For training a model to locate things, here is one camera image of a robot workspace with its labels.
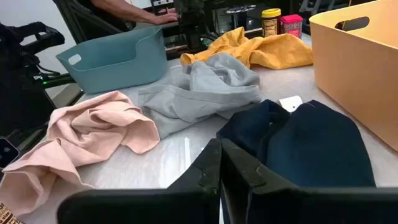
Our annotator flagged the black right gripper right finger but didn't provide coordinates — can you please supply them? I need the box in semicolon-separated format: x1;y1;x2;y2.
220;138;398;224

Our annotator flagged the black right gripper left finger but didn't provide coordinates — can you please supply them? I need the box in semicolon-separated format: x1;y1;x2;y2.
57;138;223;224

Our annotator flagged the red-lidded patterned spice tin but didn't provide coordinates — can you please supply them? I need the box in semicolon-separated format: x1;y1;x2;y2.
279;14;304;40

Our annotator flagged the person's forearm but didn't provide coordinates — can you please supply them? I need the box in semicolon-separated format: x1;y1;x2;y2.
90;0;159;23

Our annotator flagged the navy blue cloth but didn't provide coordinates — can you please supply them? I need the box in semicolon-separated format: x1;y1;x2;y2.
216;98;377;189

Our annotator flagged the pink cloth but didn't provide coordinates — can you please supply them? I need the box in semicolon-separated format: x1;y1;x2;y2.
0;90;161;218

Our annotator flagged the white cloth tag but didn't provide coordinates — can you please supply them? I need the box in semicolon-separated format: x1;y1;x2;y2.
277;95;304;113

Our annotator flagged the grey cloth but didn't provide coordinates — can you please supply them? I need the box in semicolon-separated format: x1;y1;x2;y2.
136;52;262;140

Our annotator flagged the yellow plastic bin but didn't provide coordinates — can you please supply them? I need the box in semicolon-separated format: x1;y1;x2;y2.
309;0;398;152

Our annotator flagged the mustard yellow cloth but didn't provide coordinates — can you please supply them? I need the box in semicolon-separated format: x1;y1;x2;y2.
180;26;314;70

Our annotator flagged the person's hand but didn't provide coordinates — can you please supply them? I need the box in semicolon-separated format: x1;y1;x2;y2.
152;8;179;26

